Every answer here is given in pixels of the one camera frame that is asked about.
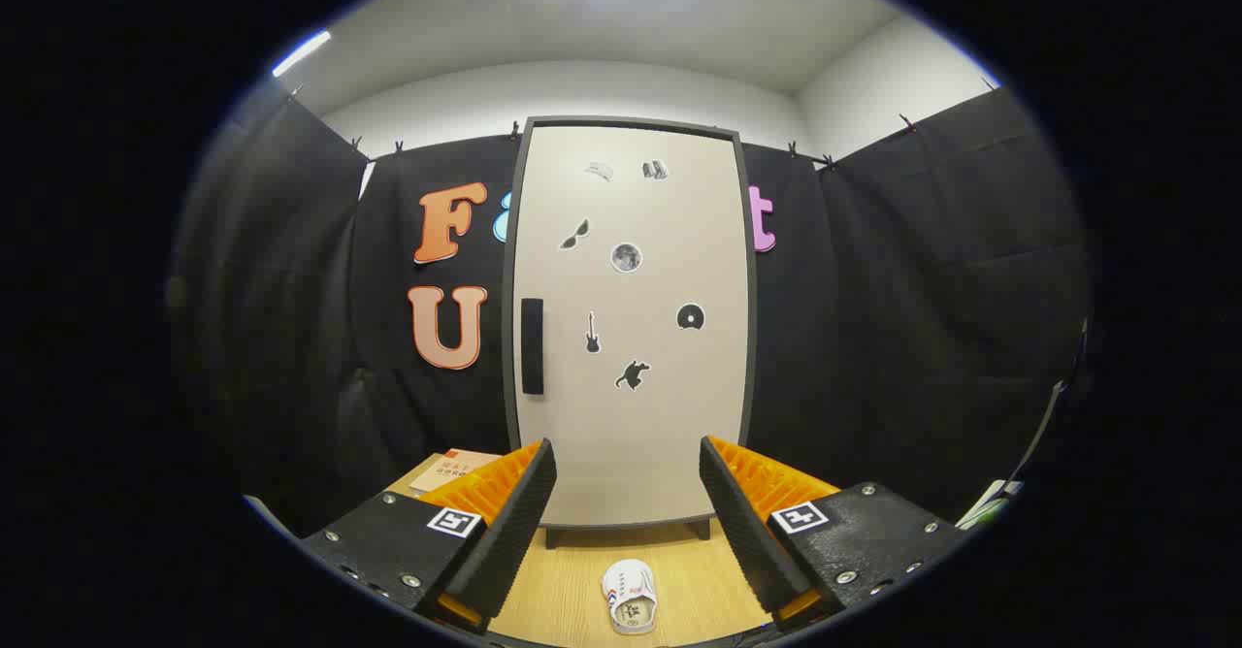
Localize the beige shoe cabinet door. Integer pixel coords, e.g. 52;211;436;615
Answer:
514;126;750;528

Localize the white shoe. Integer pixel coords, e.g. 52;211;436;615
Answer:
602;559;658;635

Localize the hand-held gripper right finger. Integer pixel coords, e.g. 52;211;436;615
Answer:
699;435;971;634

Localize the dark grey shoe cabinet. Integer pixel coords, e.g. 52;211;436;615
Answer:
502;116;760;547

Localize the black backdrop cloth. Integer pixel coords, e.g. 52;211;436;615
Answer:
170;85;1093;533

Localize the black door handle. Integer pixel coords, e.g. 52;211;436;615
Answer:
521;298;545;396

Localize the narrow ceiling light strip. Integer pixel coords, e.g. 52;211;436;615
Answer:
272;30;332;78

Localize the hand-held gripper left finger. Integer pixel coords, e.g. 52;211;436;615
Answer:
301;437;559;634

